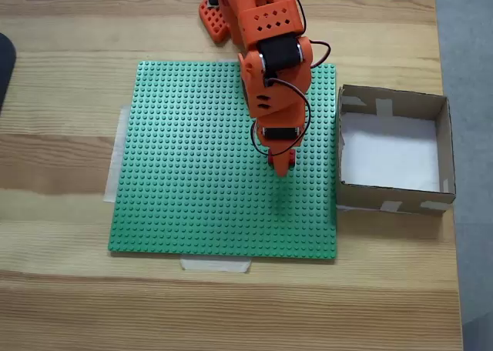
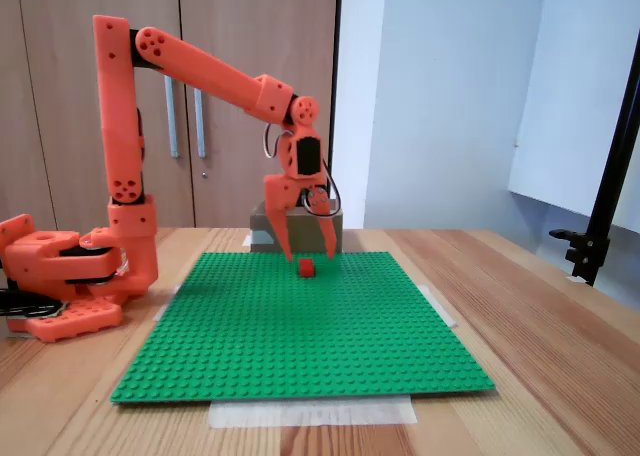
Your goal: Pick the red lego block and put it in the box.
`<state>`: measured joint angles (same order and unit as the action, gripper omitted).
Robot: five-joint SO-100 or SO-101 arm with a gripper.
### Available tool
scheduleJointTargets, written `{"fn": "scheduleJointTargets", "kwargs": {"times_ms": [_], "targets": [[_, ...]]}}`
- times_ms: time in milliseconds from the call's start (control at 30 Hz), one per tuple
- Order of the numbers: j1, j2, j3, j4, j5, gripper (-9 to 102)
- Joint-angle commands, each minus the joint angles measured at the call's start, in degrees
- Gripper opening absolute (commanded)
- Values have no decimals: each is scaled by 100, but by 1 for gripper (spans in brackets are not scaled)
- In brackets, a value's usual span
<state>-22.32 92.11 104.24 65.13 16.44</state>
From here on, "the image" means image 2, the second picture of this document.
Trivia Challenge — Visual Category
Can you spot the open cardboard box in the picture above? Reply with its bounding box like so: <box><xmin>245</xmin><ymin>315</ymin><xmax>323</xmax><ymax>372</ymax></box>
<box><xmin>249</xmin><ymin>198</ymin><xmax>345</xmax><ymax>253</ymax></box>

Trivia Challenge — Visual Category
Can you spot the green lego baseplate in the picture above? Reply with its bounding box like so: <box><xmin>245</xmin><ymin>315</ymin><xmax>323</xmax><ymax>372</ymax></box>
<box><xmin>110</xmin><ymin>251</ymin><xmax>497</xmax><ymax>405</ymax></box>

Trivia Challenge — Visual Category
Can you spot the brown wooden cabinet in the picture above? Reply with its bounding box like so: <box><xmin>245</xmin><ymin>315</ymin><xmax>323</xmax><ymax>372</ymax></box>
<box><xmin>0</xmin><ymin>0</ymin><xmax>344</xmax><ymax>230</ymax></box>

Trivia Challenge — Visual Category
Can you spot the wide masking tape strip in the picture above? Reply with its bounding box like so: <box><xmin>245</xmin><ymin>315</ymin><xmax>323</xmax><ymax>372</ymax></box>
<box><xmin>207</xmin><ymin>395</ymin><xmax>419</xmax><ymax>429</ymax></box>

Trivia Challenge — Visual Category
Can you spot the black base clamp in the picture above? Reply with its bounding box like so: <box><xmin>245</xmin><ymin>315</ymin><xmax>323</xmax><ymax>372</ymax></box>
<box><xmin>0</xmin><ymin>288</ymin><xmax>69</xmax><ymax>321</ymax></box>

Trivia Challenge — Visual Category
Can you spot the silver cabinet door handle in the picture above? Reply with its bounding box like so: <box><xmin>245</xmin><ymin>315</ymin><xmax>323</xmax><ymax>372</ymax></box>
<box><xmin>193</xmin><ymin>88</ymin><xmax>207</xmax><ymax>158</ymax></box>
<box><xmin>164</xmin><ymin>74</ymin><xmax>180</xmax><ymax>158</ymax></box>

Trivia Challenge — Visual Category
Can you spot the white wall panel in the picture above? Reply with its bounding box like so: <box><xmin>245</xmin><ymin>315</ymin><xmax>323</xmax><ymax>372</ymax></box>
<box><xmin>508</xmin><ymin>0</ymin><xmax>640</xmax><ymax>235</ymax></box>

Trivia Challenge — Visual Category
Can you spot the black camera stand with clamp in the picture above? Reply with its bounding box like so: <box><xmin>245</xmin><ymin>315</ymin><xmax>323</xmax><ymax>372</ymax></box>
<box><xmin>548</xmin><ymin>45</ymin><xmax>640</xmax><ymax>288</ymax></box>

